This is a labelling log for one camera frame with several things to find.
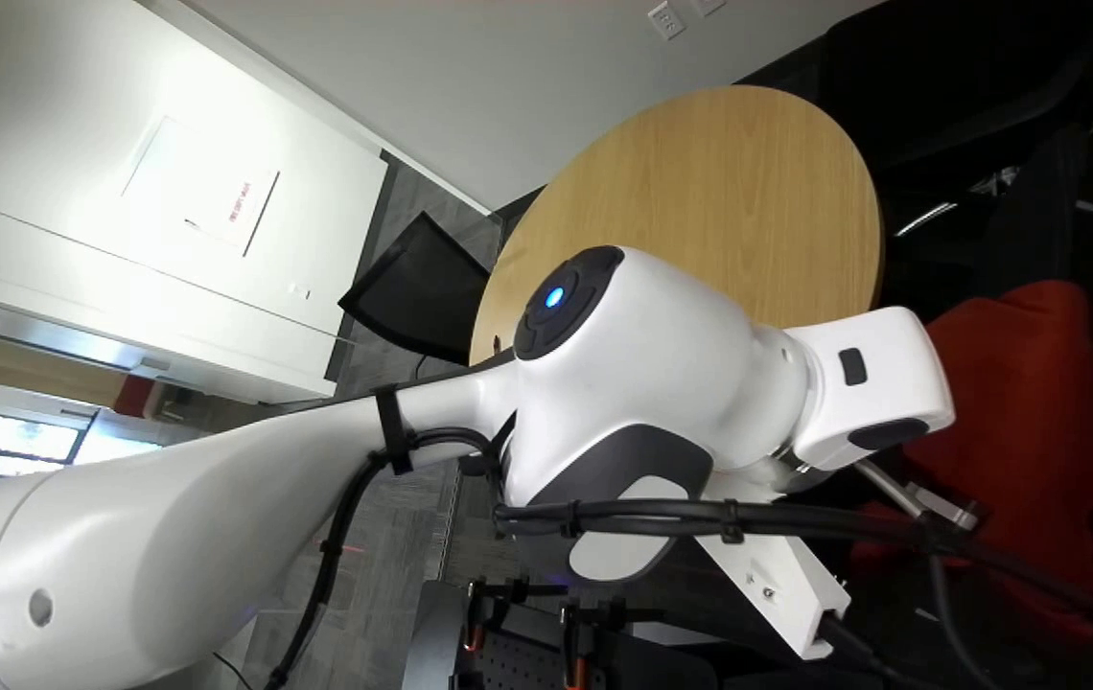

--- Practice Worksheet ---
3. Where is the red towel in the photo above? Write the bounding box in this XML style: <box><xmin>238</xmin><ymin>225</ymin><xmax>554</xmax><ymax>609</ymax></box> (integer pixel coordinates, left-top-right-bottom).
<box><xmin>848</xmin><ymin>278</ymin><xmax>1093</xmax><ymax>646</ymax></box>

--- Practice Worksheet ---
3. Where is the large black mesh chair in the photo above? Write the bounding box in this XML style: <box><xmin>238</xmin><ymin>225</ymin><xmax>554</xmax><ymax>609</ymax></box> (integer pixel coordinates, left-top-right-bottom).
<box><xmin>334</xmin><ymin>209</ymin><xmax>500</xmax><ymax>372</ymax></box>

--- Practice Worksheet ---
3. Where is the round wooden table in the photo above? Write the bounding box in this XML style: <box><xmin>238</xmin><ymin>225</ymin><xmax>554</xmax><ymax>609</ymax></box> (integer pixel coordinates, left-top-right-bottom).
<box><xmin>466</xmin><ymin>81</ymin><xmax>888</xmax><ymax>372</ymax></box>

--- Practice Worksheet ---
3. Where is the black clamp with orange tip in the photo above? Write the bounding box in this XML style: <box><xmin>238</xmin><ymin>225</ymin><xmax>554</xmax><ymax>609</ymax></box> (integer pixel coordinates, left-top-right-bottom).
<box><xmin>554</xmin><ymin>593</ymin><xmax>605</xmax><ymax>690</ymax></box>
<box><xmin>458</xmin><ymin>575</ymin><xmax>515</xmax><ymax>690</ymax></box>

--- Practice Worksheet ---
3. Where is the white paper sign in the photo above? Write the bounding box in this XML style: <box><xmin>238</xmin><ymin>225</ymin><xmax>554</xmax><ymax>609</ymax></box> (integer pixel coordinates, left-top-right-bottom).
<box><xmin>118</xmin><ymin>113</ymin><xmax>286</xmax><ymax>261</ymax></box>

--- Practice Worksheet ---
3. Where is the white door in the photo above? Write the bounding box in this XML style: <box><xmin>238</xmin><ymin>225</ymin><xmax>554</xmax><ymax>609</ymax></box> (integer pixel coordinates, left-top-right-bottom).
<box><xmin>0</xmin><ymin>0</ymin><xmax>391</xmax><ymax>404</ymax></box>

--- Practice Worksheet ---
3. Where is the black mesh chair with armrests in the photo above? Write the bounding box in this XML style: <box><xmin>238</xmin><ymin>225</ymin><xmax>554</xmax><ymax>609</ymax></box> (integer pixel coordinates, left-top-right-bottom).
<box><xmin>743</xmin><ymin>0</ymin><xmax>1093</xmax><ymax>279</ymax></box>

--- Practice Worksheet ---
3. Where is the black wrist cable bundle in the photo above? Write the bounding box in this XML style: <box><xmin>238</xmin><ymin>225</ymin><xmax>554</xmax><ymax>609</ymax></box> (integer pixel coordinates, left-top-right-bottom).
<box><xmin>490</xmin><ymin>496</ymin><xmax>1093</xmax><ymax>690</ymax></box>

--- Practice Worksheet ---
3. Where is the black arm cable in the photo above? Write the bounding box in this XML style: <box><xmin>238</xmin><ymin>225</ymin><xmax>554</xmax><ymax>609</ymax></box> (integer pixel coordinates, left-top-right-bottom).
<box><xmin>264</xmin><ymin>380</ymin><xmax>515</xmax><ymax>690</ymax></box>

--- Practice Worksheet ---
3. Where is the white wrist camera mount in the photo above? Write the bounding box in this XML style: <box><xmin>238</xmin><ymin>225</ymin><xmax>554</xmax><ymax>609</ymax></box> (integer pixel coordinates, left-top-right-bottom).
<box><xmin>690</xmin><ymin>531</ymin><xmax>856</xmax><ymax>669</ymax></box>

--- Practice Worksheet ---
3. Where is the white wall outlet plate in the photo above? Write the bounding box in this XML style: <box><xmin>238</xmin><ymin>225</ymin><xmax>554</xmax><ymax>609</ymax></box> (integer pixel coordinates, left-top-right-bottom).
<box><xmin>641</xmin><ymin>0</ymin><xmax>690</xmax><ymax>42</ymax></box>

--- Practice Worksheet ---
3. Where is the silver cable plug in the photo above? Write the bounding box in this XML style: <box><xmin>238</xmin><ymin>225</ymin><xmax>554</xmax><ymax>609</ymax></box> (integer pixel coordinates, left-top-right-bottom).
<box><xmin>856</xmin><ymin>462</ymin><xmax>986</xmax><ymax>536</ymax></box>

